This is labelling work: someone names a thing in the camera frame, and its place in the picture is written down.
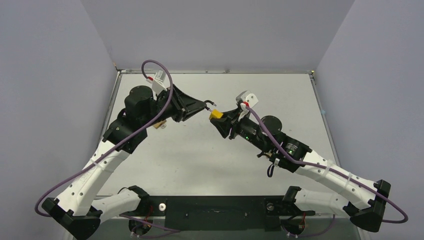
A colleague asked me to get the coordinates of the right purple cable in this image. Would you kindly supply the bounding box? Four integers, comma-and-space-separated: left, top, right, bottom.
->
243, 104, 409, 239

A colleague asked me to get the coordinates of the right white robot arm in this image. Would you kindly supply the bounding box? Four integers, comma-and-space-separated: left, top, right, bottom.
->
209, 109, 391, 233

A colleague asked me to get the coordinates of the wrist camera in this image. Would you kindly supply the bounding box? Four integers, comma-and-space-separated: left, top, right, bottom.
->
235, 90, 259, 122
146, 70, 167, 96

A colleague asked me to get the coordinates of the yellow padlock with keys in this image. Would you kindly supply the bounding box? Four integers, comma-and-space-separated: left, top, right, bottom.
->
204, 100, 224, 120

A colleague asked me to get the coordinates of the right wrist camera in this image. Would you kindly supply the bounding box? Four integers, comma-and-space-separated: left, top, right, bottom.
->
235, 90, 259, 122

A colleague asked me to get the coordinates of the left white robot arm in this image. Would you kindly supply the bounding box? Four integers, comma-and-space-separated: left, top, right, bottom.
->
41, 85, 207, 240

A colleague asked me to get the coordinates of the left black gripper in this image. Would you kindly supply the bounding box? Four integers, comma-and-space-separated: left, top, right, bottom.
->
141, 84, 207, 129

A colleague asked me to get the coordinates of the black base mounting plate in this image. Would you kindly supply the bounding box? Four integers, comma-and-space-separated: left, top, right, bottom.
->
128, 195, 315, 231

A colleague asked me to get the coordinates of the large brass padlock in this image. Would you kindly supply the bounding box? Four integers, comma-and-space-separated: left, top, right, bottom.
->
152, 120, 167, 129

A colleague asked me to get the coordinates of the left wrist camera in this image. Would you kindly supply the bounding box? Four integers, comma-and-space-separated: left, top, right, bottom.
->
146, 70, 167, 96

